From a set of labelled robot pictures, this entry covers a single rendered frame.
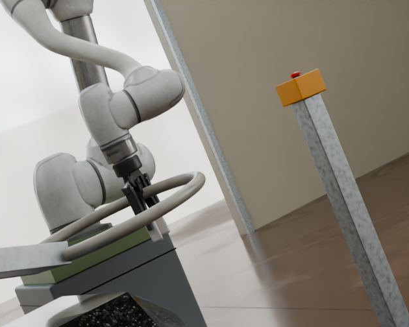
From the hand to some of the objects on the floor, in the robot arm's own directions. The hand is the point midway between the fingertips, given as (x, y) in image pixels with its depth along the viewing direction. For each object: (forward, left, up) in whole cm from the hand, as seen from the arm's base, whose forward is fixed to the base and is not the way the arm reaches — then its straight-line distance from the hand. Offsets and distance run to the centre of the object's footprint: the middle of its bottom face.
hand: (156, 226), depth 219 cm
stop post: (-42, +87, -77) cm, 124 cm away
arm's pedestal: (-46, -6, -82) cm, 94 cm away
